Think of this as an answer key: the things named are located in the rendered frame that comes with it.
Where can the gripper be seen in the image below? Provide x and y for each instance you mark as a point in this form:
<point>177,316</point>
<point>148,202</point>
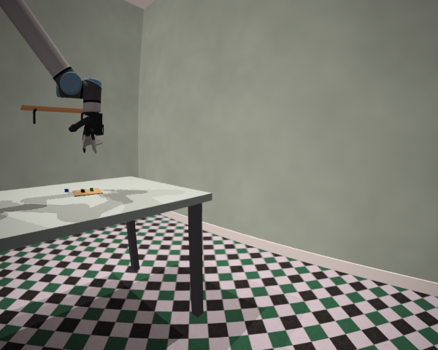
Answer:
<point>91,128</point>

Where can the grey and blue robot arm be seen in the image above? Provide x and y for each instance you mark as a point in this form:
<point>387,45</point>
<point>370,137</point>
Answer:
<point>68,83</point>

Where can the orange flat mat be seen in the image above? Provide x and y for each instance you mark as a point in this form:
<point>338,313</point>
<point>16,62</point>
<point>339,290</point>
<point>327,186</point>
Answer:
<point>87,192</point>

